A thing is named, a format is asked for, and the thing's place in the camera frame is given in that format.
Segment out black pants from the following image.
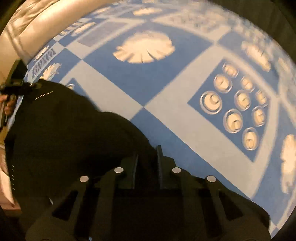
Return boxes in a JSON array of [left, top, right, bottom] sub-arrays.
[[4, 79, 167, 240]]

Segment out person's left hand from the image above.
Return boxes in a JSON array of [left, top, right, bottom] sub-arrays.
[[0, 94, 17, 116]]

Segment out cream tufted leather headboard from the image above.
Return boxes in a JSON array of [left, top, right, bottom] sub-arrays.
[[1, 1, 113, 82]]

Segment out blue patterned bed sheet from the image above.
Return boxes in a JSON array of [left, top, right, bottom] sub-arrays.
[[25, 1, 295, 236]]

